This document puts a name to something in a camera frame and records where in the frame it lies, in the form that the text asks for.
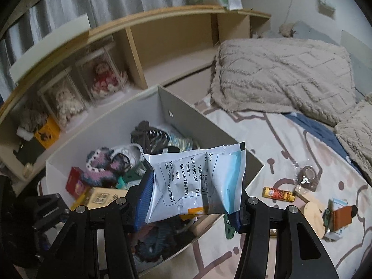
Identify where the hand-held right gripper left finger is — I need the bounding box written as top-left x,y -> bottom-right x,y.
35,171 -> 154,279

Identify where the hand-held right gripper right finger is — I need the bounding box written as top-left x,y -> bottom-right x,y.
228,191 -> 339,279

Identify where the yellow paper packet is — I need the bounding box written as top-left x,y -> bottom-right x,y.
72,187 -> 129,210

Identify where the white blue medicine sachet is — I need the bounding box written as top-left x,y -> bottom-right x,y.
142,141 -> 247,224

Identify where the purple multicolour crochet piece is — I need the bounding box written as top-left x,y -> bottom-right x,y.
81,148 -> 126,187

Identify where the white cardboard storage box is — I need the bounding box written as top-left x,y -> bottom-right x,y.
45,84 -> 266,274

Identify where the green plastic clip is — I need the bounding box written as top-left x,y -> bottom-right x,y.
224,213 -> 237,239

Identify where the dark blue crochet piece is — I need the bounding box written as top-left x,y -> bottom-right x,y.
136,217 -> 187,262

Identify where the red snack packet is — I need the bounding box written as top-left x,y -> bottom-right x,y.
65,167 -> 88,200

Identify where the orange patterned lighter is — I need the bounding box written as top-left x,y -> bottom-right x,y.
263,186 -> 296,203

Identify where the dark grey hair claw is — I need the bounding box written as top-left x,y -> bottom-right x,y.
130,120 -> 171,155

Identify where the oval wooden case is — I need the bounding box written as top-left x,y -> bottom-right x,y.
295,191 -> 328,239

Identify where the yellow cartoon box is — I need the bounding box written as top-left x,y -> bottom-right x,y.
34,117 -> 62,149

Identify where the brown tape roll in wrapper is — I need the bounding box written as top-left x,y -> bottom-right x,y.
293,163 -> 320,193

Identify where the printed bedsheet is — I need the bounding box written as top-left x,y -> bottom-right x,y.
139,91 -> 372,279

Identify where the light blue white packet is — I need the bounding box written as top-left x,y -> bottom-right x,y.
325,198 -> 350,242

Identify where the brown leather card holder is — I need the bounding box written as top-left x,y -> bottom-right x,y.
332,206 -> 354,231

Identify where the white dress doll in case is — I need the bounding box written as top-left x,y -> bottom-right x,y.
50,85 -> 88,123

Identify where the navy blue cloth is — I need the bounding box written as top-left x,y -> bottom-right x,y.
283,112 -> 364,175

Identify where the red dress doll in case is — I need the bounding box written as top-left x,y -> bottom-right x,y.
90,62 -> 129,100

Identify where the beige knitted blanket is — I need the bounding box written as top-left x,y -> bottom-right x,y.
334,101 -> 372,187

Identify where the beige fluffy pillow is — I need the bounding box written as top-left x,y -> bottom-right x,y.
211,37 -> 357,126

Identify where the white foam board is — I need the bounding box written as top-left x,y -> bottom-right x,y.
8,13 -> 91,83

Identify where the wooden shelf unit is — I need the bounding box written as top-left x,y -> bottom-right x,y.
0,5 -> 272,181

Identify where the beige plush toy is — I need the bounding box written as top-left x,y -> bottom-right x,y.
279,21 -> 297,37

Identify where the grey curtain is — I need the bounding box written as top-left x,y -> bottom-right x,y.
0,0 -> 199,67

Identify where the grey headboard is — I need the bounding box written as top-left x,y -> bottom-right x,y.
340,30 -> 372,56

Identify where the white hanging cable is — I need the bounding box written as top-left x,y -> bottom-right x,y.
283,0 -> 294,24

